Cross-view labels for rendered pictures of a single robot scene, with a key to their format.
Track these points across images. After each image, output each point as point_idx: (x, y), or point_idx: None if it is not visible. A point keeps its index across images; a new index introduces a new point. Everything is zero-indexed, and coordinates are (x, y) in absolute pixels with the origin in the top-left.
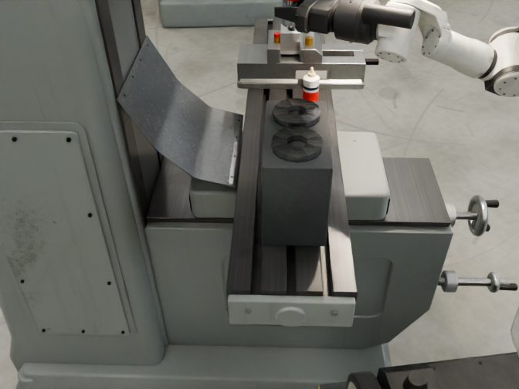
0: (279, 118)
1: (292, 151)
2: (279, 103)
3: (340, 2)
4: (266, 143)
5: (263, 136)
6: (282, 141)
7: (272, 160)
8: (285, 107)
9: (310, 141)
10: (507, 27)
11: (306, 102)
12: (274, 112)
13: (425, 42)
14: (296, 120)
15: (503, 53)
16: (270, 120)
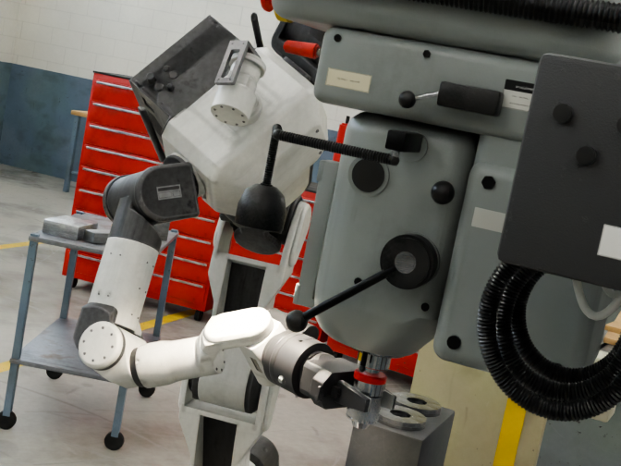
0: (422, 415)
1: (426, 398)
2: (414, 422)
3: (328, 346)
4: (443, 418)
5: (442, 423)
6: (431, 404)
7: (444, 410)
8: (410, 418)
9: (404, 397)
10: (112, 327)
11: (384, 414)
12: (425, 420)
13: (214, 363)
14: (407, 410)
15: (139, 341)
16: (428, 427)
